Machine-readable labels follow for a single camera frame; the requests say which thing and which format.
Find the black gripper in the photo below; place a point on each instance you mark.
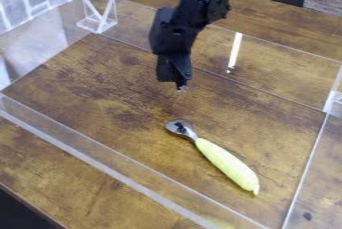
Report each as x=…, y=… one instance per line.
x=171, y=39

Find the green handled metal spoon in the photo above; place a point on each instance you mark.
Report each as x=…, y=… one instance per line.
x=222, y=159

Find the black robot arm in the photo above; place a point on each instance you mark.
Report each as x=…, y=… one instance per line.
x=202, y=11

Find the clear acrylic triangular bracket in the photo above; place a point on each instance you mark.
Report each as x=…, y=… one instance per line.
x=98, y=22

